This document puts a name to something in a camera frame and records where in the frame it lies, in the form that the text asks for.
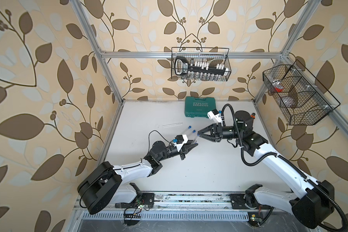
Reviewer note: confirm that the green plastic tool case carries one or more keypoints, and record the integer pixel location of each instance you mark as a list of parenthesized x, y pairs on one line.
[(199, 107)]

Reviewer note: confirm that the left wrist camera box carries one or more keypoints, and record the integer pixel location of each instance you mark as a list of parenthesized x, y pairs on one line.
[(180, 140)]

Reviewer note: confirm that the aluminium frame post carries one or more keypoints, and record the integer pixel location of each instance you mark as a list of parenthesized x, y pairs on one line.
[(274, 26)]

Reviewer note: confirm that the socket set on holder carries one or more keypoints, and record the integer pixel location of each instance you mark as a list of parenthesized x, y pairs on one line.
[(183, 67)]

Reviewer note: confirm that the black wire basket right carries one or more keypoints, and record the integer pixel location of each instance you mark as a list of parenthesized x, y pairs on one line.
[(306, 100)]

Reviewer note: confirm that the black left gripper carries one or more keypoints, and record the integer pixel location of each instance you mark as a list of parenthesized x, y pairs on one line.
[(185, 150)]

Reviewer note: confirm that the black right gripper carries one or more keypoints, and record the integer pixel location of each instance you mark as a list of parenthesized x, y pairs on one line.
[(218, 133)]

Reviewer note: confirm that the black wire basket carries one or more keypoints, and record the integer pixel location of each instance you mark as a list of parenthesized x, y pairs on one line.
[(306, 100), (211, 55)]

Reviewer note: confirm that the black wire basket back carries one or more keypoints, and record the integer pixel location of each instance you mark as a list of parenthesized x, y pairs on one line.
[(211, 55)]

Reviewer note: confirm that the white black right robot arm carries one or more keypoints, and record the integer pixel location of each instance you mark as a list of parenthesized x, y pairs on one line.
[(309, 200)]

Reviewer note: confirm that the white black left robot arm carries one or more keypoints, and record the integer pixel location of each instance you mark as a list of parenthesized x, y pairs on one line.
[(109, 184)]

